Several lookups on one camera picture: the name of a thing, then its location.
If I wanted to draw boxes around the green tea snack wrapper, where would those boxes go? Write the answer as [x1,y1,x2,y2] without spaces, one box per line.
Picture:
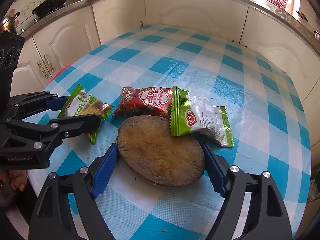
[57,84,114,145]

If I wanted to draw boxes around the red snack wrapper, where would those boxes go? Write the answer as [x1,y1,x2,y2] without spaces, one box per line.
[113,86,173,119]

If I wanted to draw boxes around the round brown flatbread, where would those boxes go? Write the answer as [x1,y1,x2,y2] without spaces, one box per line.
[117,115,205,187]

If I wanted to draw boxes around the green white snack wrapper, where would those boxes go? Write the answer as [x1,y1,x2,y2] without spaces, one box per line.
[170,86,234,147]

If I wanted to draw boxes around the white kitchen cabinets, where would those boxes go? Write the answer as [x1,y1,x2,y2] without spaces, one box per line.
[11,0,319,147]

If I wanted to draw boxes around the orange plastic trash bin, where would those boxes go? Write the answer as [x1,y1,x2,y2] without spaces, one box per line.
[50,63,73,83]

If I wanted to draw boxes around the person's left hand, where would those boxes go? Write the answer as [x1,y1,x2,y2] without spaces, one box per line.
[0,170,27,191]

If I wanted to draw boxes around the black wok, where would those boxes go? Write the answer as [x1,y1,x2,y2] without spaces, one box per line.
[32,0,67,17]

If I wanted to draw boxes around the left brass cabinet handle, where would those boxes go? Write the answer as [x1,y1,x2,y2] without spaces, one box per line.
[37,60,49,79]

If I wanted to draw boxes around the right brass cabinet handle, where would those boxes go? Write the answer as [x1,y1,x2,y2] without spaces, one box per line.
[44,54,55,73]

